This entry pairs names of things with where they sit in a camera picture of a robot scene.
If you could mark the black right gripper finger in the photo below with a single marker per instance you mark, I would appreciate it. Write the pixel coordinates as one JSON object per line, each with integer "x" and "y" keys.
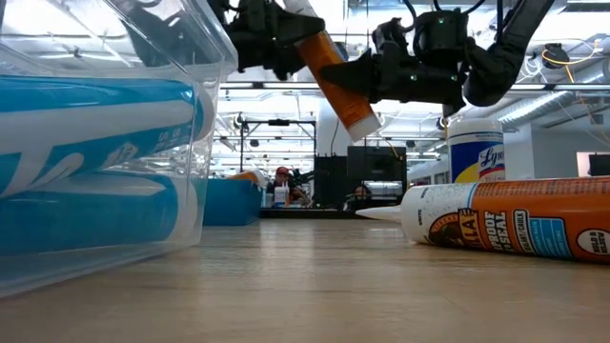
{"x": 357, "y": 74}

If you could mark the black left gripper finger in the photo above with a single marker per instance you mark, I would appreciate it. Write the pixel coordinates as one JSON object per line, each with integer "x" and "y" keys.
{"x": 302, "y": 29}

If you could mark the orange sealant caulk tube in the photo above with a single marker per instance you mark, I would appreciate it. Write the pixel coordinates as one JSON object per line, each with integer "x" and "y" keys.
{"x": 524, "y": 219}
{"x": 343, "y": 102}
{"x": 245, "y": 177}

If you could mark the blue white silicone tube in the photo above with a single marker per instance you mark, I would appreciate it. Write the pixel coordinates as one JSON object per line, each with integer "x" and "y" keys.
{"x": 95, "y": 219}
{"x": 95, "y": 124}

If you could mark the black background robot arm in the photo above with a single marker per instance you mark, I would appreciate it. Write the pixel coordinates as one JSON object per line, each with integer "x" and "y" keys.
{"x": 302, "y": 178}

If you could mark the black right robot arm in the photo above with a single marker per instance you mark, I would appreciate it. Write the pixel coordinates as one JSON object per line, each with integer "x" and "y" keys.
{"x": 505, "y": 52}

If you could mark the Lysol wipes canister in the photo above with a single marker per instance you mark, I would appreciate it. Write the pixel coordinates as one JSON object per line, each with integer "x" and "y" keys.
{"x": 476, "y": 152}

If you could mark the black background monitor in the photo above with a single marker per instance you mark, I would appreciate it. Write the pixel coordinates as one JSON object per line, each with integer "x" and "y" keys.
{"x": 376, "y": 164}

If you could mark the black tall cabinet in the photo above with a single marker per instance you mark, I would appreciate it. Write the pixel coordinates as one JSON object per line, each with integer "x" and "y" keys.
{"x": 330, "y": 183}

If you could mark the person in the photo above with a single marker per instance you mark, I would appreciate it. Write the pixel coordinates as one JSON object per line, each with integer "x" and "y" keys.
{"x": 282, "y": 174}
{"x": 359, "y": 193}

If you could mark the white bottle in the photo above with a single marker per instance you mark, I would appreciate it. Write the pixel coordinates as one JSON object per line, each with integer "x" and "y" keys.
{"x": 281, "y": 197}

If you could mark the blue plastic tray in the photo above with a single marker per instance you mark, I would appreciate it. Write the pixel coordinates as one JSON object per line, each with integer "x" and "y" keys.
{"x": 231, "y": 205}

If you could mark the clear plastic container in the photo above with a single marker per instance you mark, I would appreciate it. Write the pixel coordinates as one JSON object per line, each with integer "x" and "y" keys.
{"x": 95, "y": 276}

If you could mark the long ceiling light rail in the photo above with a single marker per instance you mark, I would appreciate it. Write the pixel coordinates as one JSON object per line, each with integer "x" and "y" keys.
{"x": 267, "y": 86}

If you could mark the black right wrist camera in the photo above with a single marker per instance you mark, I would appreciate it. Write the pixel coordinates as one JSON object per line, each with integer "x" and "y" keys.
{"x": 441, "y": 28}

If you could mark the black background robot frame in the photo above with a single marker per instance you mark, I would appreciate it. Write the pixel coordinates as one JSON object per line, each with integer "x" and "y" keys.
{"x": 278, "y": 122}

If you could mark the silver ventilation duct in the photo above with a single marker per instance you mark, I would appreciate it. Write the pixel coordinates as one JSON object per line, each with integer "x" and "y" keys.
{"x": 534, "y": 107}

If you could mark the dark wall screen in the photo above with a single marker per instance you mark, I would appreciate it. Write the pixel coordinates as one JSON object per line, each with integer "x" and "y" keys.
{"x": 599, "y": 165}

